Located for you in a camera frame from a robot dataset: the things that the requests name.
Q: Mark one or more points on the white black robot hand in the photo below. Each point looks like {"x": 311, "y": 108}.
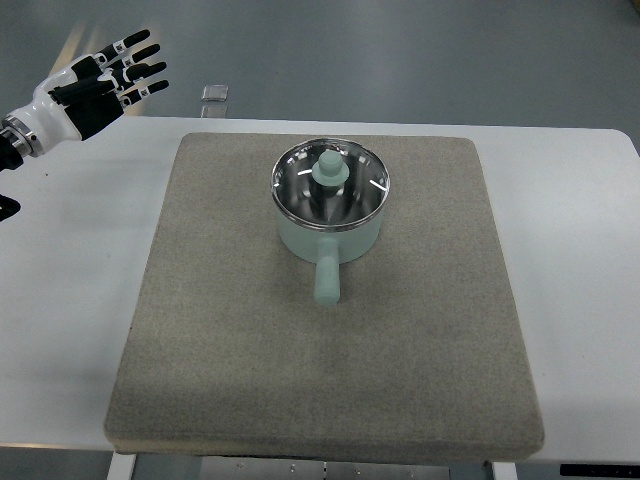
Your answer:
{"x": 96, "y": 89}

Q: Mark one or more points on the glass lid with green knob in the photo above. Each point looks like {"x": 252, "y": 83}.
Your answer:
{"x": 330, "y": 184}

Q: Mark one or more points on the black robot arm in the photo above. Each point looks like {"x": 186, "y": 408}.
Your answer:
{"x": 17, "y": 142}

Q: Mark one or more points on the small clear floor plate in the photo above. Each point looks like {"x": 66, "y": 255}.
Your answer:
{"x": 214, "y": 93}

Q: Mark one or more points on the mint green saucepan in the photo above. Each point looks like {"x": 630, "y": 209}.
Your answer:
{"x": 328, "y": 251}

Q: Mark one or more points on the beige square mat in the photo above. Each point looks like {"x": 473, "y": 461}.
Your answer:
{"x": 421, "y": 361}

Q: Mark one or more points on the metal table frame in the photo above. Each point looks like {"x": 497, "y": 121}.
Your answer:
{"x": 140, "y": 467}

